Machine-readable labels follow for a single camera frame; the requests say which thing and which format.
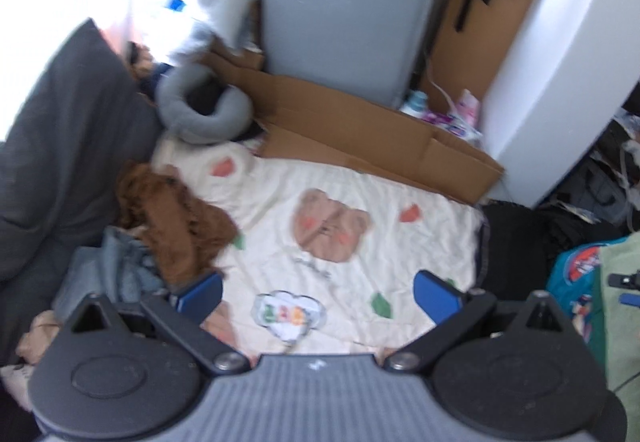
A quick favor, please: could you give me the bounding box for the small teddy bear toy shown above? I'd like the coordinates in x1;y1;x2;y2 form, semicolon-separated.
126;41;172;100

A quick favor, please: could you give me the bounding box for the white cable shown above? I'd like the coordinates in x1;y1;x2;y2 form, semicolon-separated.
424;50;461;116

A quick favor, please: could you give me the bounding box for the teal printed bag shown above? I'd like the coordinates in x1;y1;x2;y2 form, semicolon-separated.
546;241;613;344

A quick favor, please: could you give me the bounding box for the beige garment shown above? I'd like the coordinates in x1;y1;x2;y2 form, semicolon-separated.
1;310;61;413

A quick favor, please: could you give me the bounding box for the detergent bottle blue cap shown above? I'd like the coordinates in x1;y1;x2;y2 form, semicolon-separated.
400;90;428;119

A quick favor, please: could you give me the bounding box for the brown cardboard sheet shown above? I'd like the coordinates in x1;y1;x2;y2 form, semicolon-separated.
201;53;503;205

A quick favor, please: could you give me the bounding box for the green cloth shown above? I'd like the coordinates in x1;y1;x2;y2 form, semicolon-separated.
591;233;639;424

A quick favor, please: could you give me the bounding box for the grey appliance cabinet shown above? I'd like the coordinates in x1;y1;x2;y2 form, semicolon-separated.
262;0;435;107

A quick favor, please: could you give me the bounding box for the brown garment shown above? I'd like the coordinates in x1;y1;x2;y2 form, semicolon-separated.
116;163;239;286

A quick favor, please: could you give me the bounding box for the cream bear print bedsheet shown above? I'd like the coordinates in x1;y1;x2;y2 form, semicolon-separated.
152;137;483;358

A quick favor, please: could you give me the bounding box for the upright brown cardboard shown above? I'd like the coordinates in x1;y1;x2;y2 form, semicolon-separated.
420;0;533;110

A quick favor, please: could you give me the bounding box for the black bag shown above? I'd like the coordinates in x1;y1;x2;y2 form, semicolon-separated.
475;201;623;301

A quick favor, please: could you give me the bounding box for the pink bottle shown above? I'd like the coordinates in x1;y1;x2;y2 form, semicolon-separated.
457;88;480;125

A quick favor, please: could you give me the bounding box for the white purple detergent pouch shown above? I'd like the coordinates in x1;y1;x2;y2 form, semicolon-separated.
422;110;482;146

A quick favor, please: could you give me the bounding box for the grey neck pillow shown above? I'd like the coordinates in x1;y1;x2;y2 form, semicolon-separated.
155;64;254;145

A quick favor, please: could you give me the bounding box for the blue-grey denim garment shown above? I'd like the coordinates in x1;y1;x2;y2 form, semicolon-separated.
52;227;166;323

